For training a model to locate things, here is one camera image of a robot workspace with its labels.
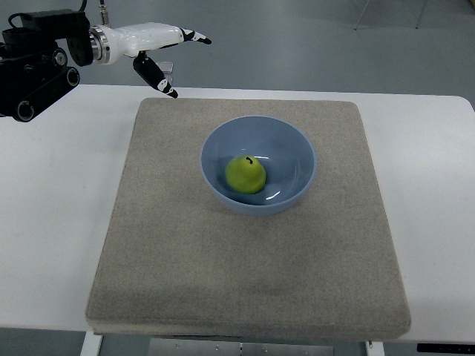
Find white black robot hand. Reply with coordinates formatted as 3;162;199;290
91;22;212;99

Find green pear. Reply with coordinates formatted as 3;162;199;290
225;155;266;194

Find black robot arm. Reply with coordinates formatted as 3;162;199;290
1;9;94;122

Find blue bowl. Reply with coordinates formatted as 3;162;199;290
200;116;318;216

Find grey felt mat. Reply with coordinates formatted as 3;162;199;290
85;98;411;341

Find metal chair legs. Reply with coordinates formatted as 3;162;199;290
353;0;428;31

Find black table control panel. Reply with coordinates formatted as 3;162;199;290
416;343;474;355

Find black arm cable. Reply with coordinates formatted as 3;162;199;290
77;0;111;25

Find white table frame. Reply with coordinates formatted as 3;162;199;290
80;332;386;355

